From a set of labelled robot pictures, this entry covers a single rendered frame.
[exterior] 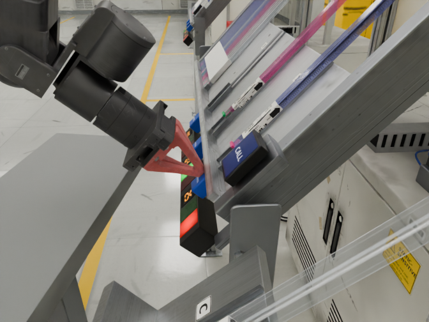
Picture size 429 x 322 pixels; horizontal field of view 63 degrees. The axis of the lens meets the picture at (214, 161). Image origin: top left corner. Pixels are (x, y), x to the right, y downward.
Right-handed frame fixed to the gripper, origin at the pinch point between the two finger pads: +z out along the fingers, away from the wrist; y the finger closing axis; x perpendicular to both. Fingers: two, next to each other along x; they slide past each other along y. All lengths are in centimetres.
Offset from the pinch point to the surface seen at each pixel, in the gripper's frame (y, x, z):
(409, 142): 20.7, -23.5, 38.0
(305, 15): 131, -39, 38
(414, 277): -4.5, -8.3, 36.9
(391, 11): 60, -47, 33
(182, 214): -0.6, 6.7, 2.8
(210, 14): 135, -11, 5
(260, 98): 7.4, -11.9, 2.3
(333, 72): -3.1, -20.5, 2.4
